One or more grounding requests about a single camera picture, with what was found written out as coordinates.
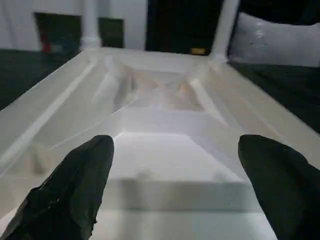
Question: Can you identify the white plastic table top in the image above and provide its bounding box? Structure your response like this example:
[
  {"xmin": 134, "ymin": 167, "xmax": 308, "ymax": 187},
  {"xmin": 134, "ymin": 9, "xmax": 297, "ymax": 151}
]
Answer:
[{"xmin": 0, "ymin": 46, "xmax": 320, "ymax": 240}]

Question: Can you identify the red box in cabinet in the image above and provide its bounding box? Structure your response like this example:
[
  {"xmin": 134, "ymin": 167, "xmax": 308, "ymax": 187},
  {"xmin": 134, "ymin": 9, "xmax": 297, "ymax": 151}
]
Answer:
[{"xmin": 41, "ymin": 37, "xmax": 55, "ymax": 53}]

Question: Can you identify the grey cushion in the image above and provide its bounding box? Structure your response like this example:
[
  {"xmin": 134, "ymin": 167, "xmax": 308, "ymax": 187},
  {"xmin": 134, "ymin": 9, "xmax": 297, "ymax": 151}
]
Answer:
[{"xmin": 228, "ymin": 11, "xmax": 320, "ymax": 68}]

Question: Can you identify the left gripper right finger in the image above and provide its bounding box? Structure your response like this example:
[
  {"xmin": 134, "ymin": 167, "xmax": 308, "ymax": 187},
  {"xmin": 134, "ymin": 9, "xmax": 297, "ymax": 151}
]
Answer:
[{"xmin": 237, "ymin": 134, "xmax": 320, "ymax": 240}]

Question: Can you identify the tall black cabinet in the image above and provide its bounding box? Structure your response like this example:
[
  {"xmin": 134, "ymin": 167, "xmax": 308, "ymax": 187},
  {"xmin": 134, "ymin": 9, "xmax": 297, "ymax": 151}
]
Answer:
[{"xmin": 144, "ymin": 0, "xmax": 223, "ymax": 56}]

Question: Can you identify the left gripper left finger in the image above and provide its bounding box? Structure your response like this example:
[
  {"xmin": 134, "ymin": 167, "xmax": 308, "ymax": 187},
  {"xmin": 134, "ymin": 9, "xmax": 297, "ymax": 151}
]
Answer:
[{"xmin": 0, "ymin": 134, "xmax": 115, "ymax": 240}]

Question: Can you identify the white plastic table leg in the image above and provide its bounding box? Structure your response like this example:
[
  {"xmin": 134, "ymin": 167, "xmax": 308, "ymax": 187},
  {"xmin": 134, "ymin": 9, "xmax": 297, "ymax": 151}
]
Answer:
[
  {"xmin": 211, "ymin": 0, "xmax": 241, "ymax": 62},
  {"xmin": 81, "ymin": 0, "xmax": 102, "ymax": 50}
]

